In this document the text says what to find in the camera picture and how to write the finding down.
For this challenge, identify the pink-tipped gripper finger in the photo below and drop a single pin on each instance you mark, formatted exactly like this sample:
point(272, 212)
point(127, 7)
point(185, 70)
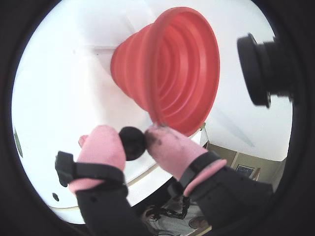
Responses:
point(101, 150)
point(172, 152)

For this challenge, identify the small dark blueberry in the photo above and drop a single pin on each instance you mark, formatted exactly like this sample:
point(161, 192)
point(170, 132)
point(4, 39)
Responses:
point(133, 143)

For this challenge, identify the large dusty blueberry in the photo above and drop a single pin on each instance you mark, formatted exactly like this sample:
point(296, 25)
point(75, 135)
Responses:
point(55, 196)

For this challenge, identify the green dried leaf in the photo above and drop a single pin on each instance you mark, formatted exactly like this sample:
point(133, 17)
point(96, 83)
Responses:
point(17, 142)

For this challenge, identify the red collapsible silicone funnel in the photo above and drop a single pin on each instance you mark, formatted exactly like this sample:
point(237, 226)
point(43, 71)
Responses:
point(137, 61)

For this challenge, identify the dark wall board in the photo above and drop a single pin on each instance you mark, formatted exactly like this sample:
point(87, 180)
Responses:
point(244, 169)

